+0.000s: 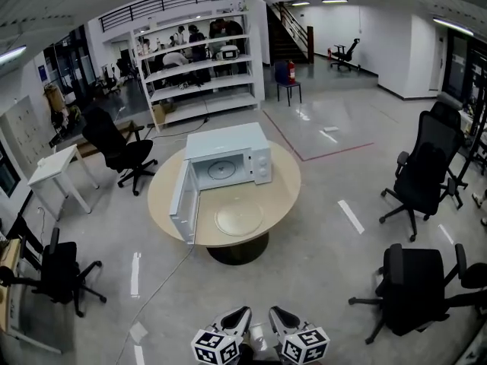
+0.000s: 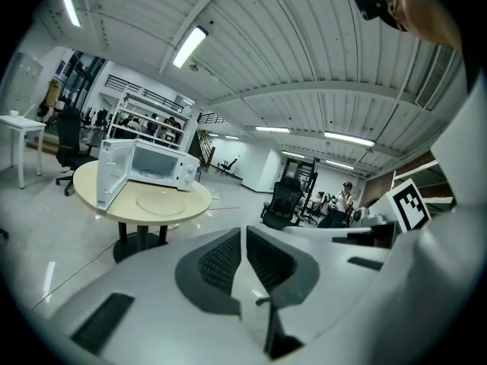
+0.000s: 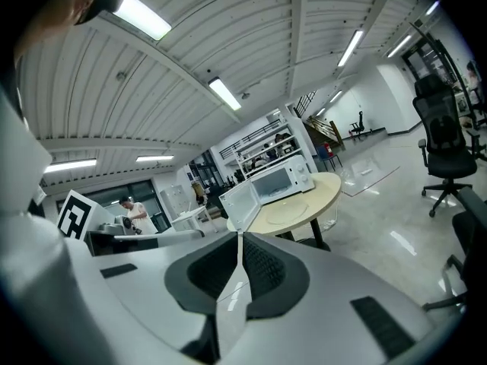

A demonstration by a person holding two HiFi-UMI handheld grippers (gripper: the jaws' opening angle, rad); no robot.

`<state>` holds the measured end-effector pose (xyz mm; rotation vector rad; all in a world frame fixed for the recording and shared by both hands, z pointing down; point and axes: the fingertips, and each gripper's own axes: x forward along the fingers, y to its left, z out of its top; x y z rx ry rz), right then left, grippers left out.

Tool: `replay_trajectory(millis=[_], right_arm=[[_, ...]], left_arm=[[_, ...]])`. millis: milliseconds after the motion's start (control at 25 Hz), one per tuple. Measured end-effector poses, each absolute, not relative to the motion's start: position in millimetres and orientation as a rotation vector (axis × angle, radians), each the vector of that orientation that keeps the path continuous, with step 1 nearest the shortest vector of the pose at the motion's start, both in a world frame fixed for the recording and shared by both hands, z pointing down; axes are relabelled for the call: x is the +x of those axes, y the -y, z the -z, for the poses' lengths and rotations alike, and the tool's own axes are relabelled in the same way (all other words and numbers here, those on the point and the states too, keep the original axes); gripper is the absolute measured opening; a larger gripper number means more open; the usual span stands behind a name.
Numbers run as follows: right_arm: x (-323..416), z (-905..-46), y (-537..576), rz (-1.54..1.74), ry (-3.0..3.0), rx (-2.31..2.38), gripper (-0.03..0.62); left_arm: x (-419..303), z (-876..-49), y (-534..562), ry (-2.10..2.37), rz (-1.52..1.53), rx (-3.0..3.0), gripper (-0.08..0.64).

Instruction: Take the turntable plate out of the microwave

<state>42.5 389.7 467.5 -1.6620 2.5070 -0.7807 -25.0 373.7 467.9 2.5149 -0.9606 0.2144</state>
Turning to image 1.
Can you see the cardboard box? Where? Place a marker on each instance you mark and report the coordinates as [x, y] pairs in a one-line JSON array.
[[161, 110]]

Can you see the clear glass turntable plate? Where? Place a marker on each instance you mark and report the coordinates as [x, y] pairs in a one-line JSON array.
[[239, 218]]

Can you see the black staircase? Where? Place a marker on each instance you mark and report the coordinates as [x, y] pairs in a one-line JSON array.
[[285, 36]]

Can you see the black balcony railing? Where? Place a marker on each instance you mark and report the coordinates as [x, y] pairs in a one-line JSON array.
[[163, 4]]

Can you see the white locker cabinet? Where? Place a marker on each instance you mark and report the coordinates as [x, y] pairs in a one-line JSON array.
[[23, 127]]

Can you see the black stool with blue bag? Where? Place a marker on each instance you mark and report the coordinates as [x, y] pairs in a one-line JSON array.
[[283, 74]]

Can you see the small white flat object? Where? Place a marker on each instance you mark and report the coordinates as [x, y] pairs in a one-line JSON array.
[[330, 129]]

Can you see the red fire extinguisher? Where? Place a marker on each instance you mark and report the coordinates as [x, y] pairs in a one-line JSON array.
[[291, 70]]

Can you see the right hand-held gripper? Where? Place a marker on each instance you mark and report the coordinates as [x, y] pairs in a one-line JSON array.
[[304, 346]]

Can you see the wooden desk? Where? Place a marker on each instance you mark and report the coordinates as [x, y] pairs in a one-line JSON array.
[[8, 280]]

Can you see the round wooden table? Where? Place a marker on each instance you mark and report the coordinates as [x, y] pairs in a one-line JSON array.
[[279, 188]]

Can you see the black metal stand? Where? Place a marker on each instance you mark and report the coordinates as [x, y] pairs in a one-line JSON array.
[[473, 143]]

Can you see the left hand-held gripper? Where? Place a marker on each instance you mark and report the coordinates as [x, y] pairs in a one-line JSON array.
[[213, 346]]

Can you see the long ceiling light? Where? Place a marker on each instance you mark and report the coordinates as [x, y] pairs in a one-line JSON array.
[[335, 1], [11, 54], [300, 4], [452, 26]]

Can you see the black office chair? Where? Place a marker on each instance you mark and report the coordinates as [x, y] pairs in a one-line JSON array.
[[110, 143], [414, 291], [426, 173], [61, 268], [342, 53]]

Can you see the small white table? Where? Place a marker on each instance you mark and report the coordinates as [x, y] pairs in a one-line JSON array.
[[51, 167]]

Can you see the white microwave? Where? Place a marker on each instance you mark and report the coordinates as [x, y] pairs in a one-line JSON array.
[[224, 143]]

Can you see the small white appliance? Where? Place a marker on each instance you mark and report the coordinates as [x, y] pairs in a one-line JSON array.
[[229, 53]]

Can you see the white shelving unit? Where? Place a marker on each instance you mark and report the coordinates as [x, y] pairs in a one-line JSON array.
[[205, 86]]

